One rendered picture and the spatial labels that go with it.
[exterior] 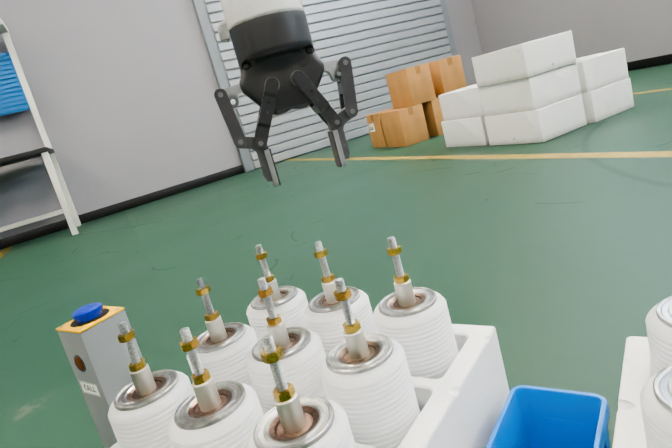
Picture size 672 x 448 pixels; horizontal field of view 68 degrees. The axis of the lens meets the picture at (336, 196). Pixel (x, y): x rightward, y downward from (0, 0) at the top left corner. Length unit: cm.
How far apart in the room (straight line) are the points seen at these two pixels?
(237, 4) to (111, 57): 509
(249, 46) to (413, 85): 371
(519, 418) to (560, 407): 5
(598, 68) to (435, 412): 290
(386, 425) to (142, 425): 27
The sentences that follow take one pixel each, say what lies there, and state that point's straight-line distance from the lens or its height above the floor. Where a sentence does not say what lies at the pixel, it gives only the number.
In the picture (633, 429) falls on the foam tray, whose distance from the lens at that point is 55.
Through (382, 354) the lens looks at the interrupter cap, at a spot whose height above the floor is 25.
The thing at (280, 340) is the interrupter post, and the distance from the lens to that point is 63.
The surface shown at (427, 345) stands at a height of 21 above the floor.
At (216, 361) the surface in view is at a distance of 69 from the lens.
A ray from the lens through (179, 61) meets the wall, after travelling 561.
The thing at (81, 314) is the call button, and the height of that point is 33.
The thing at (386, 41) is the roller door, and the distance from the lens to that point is 642.
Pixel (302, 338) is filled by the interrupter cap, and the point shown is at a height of 25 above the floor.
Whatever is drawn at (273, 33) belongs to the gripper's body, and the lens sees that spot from 47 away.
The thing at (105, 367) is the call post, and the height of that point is 25.
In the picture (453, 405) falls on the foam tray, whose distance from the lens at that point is 60.
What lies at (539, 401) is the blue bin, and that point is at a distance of 71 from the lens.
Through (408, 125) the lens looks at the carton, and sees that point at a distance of 410.
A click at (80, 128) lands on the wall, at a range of 547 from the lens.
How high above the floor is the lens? 52
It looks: 11 degrees down
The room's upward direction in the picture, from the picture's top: 15 degrees counter-clockwise
